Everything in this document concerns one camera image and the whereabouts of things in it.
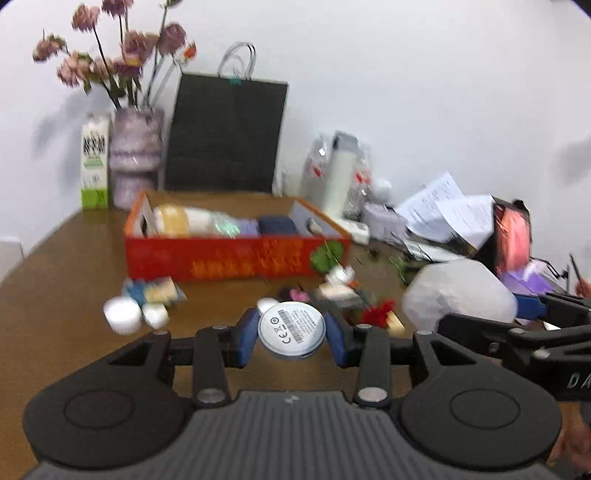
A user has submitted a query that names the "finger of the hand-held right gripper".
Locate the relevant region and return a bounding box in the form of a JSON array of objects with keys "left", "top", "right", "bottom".
[
  {"left": 514, "top": 292, "right": 591, "bottom": 328},
  {"left": 436, "top": 313, "right": 556, "bottom": 366}
]

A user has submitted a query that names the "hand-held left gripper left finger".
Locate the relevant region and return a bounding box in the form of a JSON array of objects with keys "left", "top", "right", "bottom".
[{"left": 108, "top": 308, "right": 260, "bottom": 409}]

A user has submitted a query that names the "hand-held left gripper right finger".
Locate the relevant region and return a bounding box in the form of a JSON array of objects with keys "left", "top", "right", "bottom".
[{"left": 324, "top": 313, "right": 503, "bottom": 409}]

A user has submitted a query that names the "round white disc device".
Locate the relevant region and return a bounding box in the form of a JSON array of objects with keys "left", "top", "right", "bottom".
[{"left": 257, "top": 301, "right": 327, "bottom": 361}]

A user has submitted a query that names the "orange cardboard box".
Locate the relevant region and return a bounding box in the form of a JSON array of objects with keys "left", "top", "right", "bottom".
[{"left": 124, "top": 190, "right": 353, "bottom": 283}]

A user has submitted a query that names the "wooden desktop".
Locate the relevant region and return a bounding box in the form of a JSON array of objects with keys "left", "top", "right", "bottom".
[{"left": 0, "top": 190, "right": 591, "bottom": 480}]

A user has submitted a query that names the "purple packet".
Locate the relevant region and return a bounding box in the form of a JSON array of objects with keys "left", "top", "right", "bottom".
[{"left": 501, "top": 258, "right": 556, "bottom": 297}]

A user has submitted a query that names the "white crumpled plastic bag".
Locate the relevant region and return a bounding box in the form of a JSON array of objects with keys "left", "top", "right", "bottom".
[{"left": 401, "top": 259, "right": 519, "bottom": 331}]

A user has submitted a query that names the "beige flat block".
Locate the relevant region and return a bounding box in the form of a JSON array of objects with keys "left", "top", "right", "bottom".
[{"left": 318, "top": 281, "right": 363, "bottom": 302}]

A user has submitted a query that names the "red artificial flower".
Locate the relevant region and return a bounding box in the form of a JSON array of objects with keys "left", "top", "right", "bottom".
[{"left": 360, "top": 300, "right": 398, "bottom": 329}]

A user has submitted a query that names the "red pink packet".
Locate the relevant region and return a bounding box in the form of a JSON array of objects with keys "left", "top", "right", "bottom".
[{"left": 491, "top": 198, "right": 533, "bottom": 278}]

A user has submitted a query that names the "green leaf sprig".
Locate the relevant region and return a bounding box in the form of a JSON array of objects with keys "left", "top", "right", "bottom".
[{"left": 310, "top": 240, "right": 345, "bottom": 274}]

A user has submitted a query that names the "small white round jar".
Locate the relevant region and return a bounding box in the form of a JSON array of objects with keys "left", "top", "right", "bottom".
[{"left": 141, "top": 303, "right": 170, "bottom": 330}]

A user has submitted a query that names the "blue yellow snack packet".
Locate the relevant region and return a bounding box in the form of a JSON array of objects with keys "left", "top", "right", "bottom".
[{"left": 123, "top": 276, "right": 188, "bottom": 306}]

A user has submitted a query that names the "navy blue pouch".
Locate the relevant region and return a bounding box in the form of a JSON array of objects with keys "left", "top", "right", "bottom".
[{"left": 257, "top": 216, "right": 299, "bottom": 237}]

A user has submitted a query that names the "white rolled cloth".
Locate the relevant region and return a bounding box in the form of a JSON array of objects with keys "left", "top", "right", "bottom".
[{"left": 187, "top": 208, "right": 219, "bottom": 237}]

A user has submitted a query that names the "white tissue box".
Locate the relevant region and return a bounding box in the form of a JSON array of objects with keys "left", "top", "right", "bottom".
[{"left": 362, "top": 203, "right": 410, "bottom": 241}]

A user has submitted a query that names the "stack of white papers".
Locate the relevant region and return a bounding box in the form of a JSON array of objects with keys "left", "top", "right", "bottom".
[{"left": 394, "top": 172, "right": 498, "bottom": 246}]

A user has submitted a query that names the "yellow plush toy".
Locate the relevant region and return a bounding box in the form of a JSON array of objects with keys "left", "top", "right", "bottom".
[{"left": 154, "top": 205, "right": 190, "bottom": 239}]

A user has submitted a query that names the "small white round lamp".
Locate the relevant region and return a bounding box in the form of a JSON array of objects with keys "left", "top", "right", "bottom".
[{"left": 371, "top": 179, "right": 393, "bottom": 205}]

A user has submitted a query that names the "clear water bottle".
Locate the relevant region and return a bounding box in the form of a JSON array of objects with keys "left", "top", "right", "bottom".
[
  {"left": 299, "top": 134, "right": 333, "bottom": 200},
  {"left": 350, "top": 147, "right": 375, "bottom": 219}
]

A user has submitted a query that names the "white thermos flask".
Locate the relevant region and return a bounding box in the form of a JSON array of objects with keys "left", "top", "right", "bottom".
[{"left": 323, "top": 131, "right": 362, "bottom": 217}]

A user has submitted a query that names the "black paper bag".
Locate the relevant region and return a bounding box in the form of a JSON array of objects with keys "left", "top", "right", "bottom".
[{"left": 164, "top": 42, "right": 290, "bottom": 195}]

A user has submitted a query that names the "purple ceramic vase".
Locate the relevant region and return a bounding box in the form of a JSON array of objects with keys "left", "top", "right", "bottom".
[{"left": 109, "top": 108, "right": 165, "bottom": 211}]

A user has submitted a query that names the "white green milk carton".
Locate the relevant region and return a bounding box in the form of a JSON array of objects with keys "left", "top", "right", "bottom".
[{"left": 80, "top": 113, "right": 112, "bottom": 211}]

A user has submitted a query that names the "pink flower bouquet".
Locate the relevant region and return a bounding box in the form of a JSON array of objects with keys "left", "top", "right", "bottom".
[{"left": 32, "top": 0, "right": 199, "bottom": 112}]

